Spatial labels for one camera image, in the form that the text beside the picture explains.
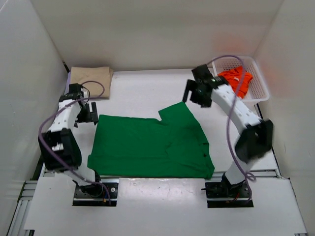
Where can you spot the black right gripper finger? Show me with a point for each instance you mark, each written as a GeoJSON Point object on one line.
{"type": "Point", "coordinates": [190, 86]}
{"type": "Point", "coordinates": [204, 102]}

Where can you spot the beige t shirt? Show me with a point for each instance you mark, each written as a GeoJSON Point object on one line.
{"type": "Point", "coordinates": [102, 75]}

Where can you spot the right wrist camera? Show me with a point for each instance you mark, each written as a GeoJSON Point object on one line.
{"type": "Point", "coordinates": [201, 73]}

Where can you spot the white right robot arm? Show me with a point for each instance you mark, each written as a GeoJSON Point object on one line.
{"type": "Point", "coordinates": [249, 137]}

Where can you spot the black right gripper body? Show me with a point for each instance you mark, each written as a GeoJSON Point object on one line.
{"type": "Point", "coordinates": [196, 93]}

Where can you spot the orange t shirt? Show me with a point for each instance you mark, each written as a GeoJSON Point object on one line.
{"type": "Point", "coordinates": [234, 76]}

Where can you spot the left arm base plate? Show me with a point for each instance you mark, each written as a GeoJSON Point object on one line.
{"type": "Point", "coordinates": [86, 196]}

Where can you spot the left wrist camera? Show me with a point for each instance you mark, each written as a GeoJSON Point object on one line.
{"type": "Point", "coordinates": [76, 91]}

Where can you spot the green t shirt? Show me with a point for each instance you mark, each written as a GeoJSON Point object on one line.
{"type": "Point", "coordinates": [173, 146]}

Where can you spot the white plastic basket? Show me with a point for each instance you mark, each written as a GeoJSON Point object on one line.
{"type": "Point", "coordinates": [258, 90]}

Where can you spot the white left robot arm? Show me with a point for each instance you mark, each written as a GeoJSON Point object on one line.
{"type": "Point", "coordinates": [80, 173]}

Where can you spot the aluminium table edge rail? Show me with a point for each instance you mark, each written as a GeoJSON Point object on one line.
{"type": "Point", "coordinates": [51, 142]}

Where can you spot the purple t shirt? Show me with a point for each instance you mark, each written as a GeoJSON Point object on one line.
{"type": "Point", "coordinates": [67, 83]}

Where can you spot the white front cover board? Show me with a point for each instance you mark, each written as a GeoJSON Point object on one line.
{"type": "Point", "coordinates": [164, 207]}

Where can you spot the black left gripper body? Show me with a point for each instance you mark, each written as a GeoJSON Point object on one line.
{"type": "Point", "coordinates": [84, 115]}

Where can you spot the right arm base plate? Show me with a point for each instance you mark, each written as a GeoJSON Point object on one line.
{"type": "Point", "coordinates": [219, 196]}

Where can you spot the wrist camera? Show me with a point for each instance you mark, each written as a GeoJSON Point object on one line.
{"type": "Point", "coordinates": [76, 91]}
{"type": "Point", "coordinates": [201, 73]}

